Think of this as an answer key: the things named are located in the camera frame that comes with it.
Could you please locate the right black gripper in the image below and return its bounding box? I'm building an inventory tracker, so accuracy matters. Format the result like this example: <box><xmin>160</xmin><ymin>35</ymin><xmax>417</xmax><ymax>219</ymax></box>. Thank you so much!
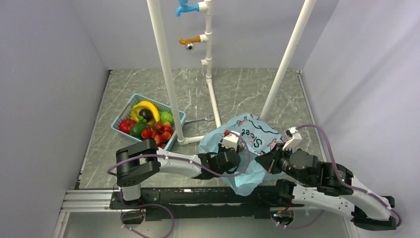
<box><xmin>255</xmin><ymin>142</ymin><xmax>312</xmax><ymax>186</ymax></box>

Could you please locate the light blue plastic bag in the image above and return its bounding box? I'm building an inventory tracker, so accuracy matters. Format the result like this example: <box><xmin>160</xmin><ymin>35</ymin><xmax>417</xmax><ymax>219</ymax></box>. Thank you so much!
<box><xmin>198</xmin><ymin>113</ymin><xmax>289</xmax><ymax>197</ymax></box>

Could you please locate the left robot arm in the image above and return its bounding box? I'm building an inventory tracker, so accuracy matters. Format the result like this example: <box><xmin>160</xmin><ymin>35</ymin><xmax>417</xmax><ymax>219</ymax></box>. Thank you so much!
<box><xmin>107</xmin><ymin>139</ymin><xmax>241</xmax><ymax>208</ymax></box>

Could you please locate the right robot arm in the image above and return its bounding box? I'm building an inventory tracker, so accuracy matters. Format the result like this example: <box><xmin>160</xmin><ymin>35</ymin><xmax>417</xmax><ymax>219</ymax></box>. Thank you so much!
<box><xmin>255</xmin><ymin>144</ymin><xmax>397</xmax><ymax>231</ymax></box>

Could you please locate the green fake fruit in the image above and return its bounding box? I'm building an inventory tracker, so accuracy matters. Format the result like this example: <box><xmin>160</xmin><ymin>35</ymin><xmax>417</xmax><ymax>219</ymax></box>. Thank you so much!
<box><xmin>160</xmin><ymin>111</ymin><xmax>174</xmax><ymax>125</ymax></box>

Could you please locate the dark purple fake mangosteen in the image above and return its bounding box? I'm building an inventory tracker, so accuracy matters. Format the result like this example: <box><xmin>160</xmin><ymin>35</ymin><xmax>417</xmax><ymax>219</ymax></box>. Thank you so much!
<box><xmin>139</xmin><ymin>109</ymin><xmax>154</xmax><ymax>122</ymax></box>

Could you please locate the dark green fake avocado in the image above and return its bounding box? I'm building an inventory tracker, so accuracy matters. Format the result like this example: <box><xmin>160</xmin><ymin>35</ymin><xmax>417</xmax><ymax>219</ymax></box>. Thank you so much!
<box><xmin>129</xmin><ymin>122</ymin><xmax>147</xmax><ymax>138</ymax></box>

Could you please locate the yellow fake pepper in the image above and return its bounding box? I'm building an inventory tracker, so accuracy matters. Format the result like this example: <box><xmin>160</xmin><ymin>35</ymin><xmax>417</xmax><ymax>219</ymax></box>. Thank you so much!
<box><xmin>130</xmin><ymin>108</ymin><xmax>141</xmax><ymax>122</ymax></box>

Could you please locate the silver steel wrench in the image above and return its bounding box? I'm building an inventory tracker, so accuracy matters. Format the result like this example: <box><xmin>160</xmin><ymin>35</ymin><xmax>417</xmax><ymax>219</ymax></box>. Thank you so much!
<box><xmin>185</xmin><ymin>114</ymin><xmax>214</xmax><ymax>124</ymax></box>

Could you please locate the light blue plastic basket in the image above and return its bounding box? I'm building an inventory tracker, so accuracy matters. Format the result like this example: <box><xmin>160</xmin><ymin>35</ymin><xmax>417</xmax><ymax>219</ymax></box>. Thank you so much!
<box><xmin>110</xmin><ymin>94</ymin><xmax>186</xmax><ymax>152</ymax></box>

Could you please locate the orange plastic faucet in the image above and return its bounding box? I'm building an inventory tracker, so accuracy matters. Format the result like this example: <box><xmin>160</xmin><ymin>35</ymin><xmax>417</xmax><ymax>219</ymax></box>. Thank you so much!
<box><xmin>179</xmin><ymin>36</ymin><xmax>201</xmax><ymax>51</ymax></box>

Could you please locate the blue plastic faucet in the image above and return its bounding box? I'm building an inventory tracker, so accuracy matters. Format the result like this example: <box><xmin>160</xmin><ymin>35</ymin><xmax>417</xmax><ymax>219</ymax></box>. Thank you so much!
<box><xmin>175</xmin><ymin>0</ymin><xmax>200</xmax><ymax>17</ymax></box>

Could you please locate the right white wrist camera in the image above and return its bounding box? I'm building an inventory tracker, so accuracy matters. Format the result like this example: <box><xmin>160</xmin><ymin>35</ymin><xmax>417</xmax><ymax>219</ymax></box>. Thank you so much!
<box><xmin>282</xmin><ymin>127</ymin><xmax>302</xmax><ymax>151</ymax></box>

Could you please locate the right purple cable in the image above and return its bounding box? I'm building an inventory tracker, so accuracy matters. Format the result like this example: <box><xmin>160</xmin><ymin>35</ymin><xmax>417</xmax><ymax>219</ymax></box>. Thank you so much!
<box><xmin>293</xmin><ymin>124</ymin><xmax>403</xmax><ymax>228</ymax></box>

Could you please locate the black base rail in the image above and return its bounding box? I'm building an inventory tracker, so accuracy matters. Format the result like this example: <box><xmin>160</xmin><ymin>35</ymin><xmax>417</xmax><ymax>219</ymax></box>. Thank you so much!
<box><xmin>109</xmin><ymin>186</ymin><xmax>289</xmax><ymax>219</ymax></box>

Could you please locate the white pvc pipe frame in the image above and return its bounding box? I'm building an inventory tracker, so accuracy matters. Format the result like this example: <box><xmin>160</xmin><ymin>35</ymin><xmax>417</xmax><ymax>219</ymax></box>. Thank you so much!
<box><xmin>147</xmin><ymin>0</ymin><xmax>316</xmax><ymax>145</ymax></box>

